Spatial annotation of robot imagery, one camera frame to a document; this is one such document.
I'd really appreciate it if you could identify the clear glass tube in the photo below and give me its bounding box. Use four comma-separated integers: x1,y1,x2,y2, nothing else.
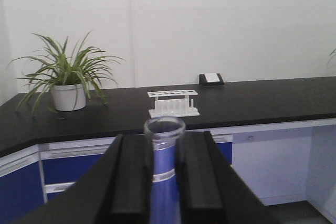
144,116,185,223

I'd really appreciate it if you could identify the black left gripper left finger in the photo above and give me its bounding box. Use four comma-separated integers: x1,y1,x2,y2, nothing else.
15,135,153,223

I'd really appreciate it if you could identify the green spider plant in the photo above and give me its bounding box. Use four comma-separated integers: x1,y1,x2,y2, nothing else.
16,34,122,113

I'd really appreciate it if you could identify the white test tube rack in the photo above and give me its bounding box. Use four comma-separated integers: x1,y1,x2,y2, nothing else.
148,90,200,118

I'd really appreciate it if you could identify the white plant pot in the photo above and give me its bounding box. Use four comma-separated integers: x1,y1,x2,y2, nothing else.
51,84,86,112

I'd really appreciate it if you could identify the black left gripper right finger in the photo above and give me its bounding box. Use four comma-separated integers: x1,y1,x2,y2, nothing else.
175,131,279,223

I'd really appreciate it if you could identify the white wall socket black frame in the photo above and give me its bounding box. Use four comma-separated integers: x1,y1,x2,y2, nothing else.
199,73,224,87

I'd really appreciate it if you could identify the white wall cable duct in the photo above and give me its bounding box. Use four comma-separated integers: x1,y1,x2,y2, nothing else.
129,0,138,87

